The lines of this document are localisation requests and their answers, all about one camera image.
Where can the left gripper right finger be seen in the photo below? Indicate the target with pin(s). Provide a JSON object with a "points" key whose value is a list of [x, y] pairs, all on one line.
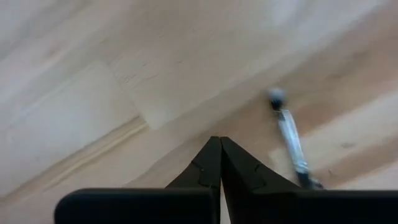
{"points": [[242, 180]]}

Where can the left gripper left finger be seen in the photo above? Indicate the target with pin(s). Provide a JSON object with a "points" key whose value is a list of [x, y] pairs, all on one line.
{"points": [[202, 174]]}

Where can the black paintbrush silver ferrule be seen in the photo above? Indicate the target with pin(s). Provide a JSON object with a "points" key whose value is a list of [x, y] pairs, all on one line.
{"points": [[290, 133]]}

